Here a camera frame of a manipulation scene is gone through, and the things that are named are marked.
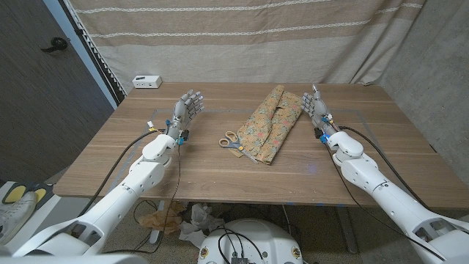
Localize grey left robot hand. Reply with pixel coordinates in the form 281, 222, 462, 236
166, 89, 205, 139

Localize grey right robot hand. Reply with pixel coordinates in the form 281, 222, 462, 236
300, 84, 335, 131

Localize floral tan wrapping paper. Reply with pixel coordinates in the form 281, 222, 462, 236
231, 84, 304, 166

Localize grey yellow handled scissors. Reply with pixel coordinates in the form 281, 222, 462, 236
218, 131, 259, 165

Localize crumpled white paper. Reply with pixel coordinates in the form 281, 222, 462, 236
178, 203, 226, 249

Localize crumpled brown paper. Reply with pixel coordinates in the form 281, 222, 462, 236
138, 201, 188, 235

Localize white power strip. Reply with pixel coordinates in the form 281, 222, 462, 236
132, 75, 163, 89

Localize beige striped cloth backdrop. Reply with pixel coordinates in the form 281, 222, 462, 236
67, 0, 428, 95

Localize black zigzag edge trim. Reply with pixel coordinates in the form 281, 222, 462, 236
58, 0, 128, 106

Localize grey table leg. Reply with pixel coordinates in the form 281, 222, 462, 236
335, 207, 360, 254

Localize white table leg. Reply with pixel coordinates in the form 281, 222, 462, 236
149, 200, 166, 246

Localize white robot torso base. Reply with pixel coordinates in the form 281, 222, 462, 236
196, 218, 304, 264

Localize dark wooden door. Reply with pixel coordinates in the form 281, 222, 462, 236
0, 0, 115, 184

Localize black yellow slipper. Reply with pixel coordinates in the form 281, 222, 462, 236
1, 182, 29, 205
29, 183, 54, 206

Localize white robot chest edge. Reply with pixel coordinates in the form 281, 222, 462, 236
0, 254, 149, 264

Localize white sneaker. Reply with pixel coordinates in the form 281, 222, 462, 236
0, 191, 38, 245

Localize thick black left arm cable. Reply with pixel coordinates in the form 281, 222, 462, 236
78, 128, 162, 217

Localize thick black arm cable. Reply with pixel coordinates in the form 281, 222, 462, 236
78, 128, 162, 217
339, 125, 429, 210

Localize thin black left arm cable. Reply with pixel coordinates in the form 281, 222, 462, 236
103, 144, 182, 255

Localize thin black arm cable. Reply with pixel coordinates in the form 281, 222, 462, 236
324, 142, 446, 262
103, 144, 182, 255

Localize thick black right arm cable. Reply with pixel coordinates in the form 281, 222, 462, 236
339, 125, 429, 210

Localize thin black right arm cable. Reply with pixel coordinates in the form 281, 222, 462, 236
324, 142, 446, 262

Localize black torso cables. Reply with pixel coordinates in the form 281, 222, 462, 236
218, 227, 265, 264

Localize black door handle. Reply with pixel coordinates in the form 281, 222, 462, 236
40, 37, 69, 54

